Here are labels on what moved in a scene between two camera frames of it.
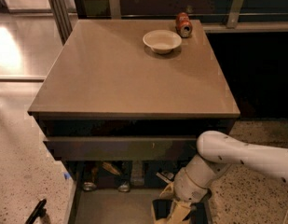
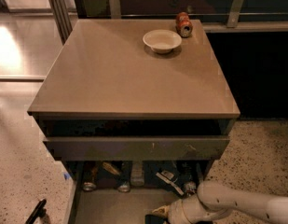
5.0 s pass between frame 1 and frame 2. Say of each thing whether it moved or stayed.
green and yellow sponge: moved
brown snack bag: stayed
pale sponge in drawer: stayed
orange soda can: stayed
